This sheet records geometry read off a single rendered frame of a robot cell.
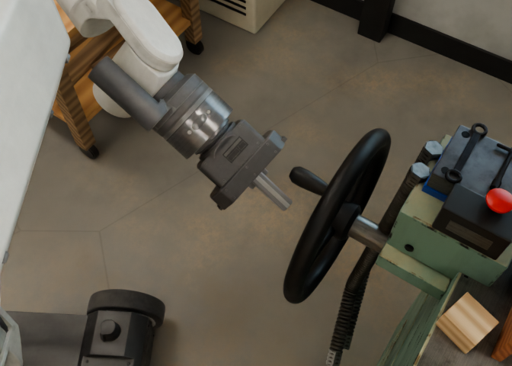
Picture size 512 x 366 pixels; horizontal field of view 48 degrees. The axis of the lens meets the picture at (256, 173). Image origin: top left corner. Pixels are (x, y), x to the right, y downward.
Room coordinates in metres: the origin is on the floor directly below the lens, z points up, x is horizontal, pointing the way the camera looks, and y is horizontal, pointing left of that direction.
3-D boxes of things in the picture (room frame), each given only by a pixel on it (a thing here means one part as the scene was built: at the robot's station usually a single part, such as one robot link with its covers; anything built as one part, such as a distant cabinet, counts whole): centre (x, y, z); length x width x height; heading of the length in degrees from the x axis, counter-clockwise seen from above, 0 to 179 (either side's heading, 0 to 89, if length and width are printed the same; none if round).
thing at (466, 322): (0.21, -0.24, 0.92); 0.05 x 0.04 x 0.04; 39
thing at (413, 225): (0.35, -0.27, 0.91); 0.15 x 0.14 x 0.09; 147
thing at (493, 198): (0.31, -0.27, 1.02); 0.03 x 0.03 x 0.01
